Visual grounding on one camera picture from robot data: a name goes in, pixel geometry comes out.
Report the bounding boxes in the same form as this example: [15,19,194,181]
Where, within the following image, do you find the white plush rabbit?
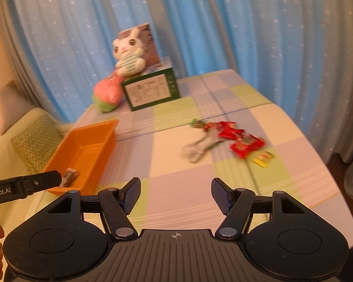
[112,38,148,78]

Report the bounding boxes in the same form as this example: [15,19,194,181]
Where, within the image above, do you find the red patterned snack packet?
[230,134,266,160]

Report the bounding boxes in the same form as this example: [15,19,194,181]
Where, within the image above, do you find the dark brown snack packet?
[60,168,79,187]

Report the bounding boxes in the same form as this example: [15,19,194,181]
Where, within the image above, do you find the blue star curtain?
[0,0,353,165]

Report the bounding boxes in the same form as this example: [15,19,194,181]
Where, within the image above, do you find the green cardboard box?
[120,56,181,112]

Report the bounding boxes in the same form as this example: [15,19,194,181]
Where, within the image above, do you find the silver white snack packet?
[182,133,222,163]

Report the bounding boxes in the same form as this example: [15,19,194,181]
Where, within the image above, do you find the picture printed box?
[118,23,162,68]

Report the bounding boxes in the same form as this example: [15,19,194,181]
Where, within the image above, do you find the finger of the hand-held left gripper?
[24,170,62,196]

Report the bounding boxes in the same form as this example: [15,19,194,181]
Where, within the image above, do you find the yellow snack packet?
[252,151,276,168]

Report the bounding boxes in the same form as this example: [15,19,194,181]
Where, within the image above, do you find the plain red snack packet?
[217,121,245,140]

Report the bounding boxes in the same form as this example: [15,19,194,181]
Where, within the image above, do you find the green patterned cushion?
[11,114,64,176]

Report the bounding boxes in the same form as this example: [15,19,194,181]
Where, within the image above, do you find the light green sofa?
[0,106,69,184]

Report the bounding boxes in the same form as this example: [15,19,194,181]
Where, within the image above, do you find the green wrapped candy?
[191,119,210,130]

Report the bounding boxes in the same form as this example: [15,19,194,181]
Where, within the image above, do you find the orange plastic basket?
[43,119,120,197]

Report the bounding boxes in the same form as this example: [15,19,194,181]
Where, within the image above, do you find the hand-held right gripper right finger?
[211,178,307,240]

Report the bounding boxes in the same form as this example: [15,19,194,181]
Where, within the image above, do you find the pink green plush toy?
[92,69,125,113]

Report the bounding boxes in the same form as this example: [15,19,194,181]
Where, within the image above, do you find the grey cushion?
[0,79,33,136]

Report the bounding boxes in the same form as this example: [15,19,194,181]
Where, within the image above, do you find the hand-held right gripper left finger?
[48,177,142,240]

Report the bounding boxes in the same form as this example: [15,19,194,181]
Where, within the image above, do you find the checked tablecloth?
[29,69,353,251]

